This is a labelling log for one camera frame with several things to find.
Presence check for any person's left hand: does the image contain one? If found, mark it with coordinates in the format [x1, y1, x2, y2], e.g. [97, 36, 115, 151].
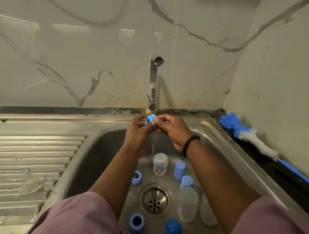
[123, 114, 157, 152]

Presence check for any person's right hand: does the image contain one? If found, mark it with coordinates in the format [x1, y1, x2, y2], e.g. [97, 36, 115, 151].
[154, 114, 194, 152]

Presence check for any cartoon print baby bottle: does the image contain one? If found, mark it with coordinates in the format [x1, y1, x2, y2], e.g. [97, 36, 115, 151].
[153, 152, 170, 176]

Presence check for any blue cylindrical bottle cap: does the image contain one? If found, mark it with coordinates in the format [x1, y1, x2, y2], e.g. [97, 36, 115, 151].
[174, 160, 186, 180]
[180, 175, 194, 190]

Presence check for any blue and white bottle brush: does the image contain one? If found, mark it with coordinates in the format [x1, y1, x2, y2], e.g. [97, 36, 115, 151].
[219, 112, 309, 183]

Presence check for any translucent bottle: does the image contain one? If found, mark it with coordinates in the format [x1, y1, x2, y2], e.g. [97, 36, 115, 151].
[177, 186, 200, 223]
[200, 193, 219, 226]

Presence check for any translucent bottle front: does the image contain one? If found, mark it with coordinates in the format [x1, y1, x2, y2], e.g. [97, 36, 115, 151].
[200, 193, 219, 226]

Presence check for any dark blue dome cap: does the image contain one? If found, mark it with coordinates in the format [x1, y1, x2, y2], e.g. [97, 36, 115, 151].
[164, 218, 183, 234]

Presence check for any person's left forearm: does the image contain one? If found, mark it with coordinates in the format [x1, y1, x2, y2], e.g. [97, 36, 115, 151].
[89, 145, 145, 220]

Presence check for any person's right forearm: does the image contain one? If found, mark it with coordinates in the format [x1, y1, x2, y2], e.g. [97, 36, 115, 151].
[186, 142, 261, 234]

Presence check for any chrome sink faucet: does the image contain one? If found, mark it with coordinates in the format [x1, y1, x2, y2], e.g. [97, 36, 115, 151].
[147, 56, 165, 114]

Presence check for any metal sink drain strainer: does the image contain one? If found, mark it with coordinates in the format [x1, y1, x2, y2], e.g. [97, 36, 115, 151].
[138, 183, 173, 219]

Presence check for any stainless steel sink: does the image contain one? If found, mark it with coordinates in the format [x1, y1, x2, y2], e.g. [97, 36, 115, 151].
[0, 113, 309, 234]

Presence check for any pink shirt sleeve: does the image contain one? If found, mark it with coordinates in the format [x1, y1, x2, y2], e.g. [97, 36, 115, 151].
[232, 195, 309, 234]
[26, 191, 121, 234]

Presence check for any black bead bracelet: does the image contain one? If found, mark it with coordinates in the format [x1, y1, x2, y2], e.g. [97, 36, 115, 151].
[182, 134, 201, 158]

